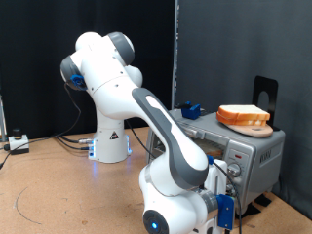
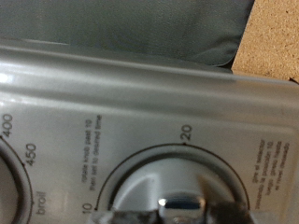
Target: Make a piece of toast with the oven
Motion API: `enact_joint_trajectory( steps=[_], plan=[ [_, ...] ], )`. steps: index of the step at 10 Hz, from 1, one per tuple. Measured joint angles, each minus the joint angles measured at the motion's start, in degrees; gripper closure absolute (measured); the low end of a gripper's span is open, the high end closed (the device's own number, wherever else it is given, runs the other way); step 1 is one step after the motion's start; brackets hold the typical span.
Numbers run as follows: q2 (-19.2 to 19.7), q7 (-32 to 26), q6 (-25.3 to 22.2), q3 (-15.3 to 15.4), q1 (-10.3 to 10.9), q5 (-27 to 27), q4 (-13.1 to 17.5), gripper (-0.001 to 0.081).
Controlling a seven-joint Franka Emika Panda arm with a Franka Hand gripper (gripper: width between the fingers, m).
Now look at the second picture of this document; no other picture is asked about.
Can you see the silver toaster oven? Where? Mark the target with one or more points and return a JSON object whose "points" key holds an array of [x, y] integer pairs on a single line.
{"points": [[155, 102]]}

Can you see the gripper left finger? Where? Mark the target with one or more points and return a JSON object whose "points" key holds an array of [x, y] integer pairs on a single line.
{"points": [[130, 217]]}

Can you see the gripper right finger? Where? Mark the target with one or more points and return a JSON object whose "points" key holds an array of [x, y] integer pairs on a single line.
{"points": [[227, 210]]}

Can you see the silver oven knob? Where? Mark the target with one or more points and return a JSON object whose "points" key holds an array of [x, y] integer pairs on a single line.
{"points": [[9, 193], [174, 180]]}

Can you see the grey backdrop curtain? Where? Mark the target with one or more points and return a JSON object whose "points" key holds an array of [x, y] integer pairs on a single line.
{"points": [[124, 25]]}

